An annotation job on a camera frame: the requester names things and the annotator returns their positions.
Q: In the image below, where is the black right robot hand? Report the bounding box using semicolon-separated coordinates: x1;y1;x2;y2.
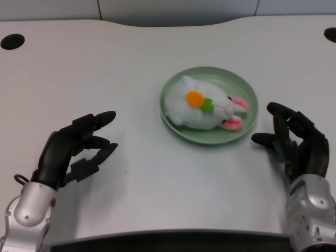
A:
251;102;330;184

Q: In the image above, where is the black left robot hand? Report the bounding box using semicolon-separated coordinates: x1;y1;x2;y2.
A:
30;110;119;191

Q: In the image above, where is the white rabbit doll with carrot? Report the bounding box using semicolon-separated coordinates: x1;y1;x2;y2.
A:
164;75;249;131

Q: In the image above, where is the green round plate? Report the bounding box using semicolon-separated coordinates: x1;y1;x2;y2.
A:
160;66;259;145

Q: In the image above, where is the black table grommet hole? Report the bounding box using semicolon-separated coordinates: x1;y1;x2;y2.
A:
0;33;26;50
323;27;336;43

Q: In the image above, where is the dark robot torso edge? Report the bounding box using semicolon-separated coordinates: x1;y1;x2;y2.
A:
48;230;292;252

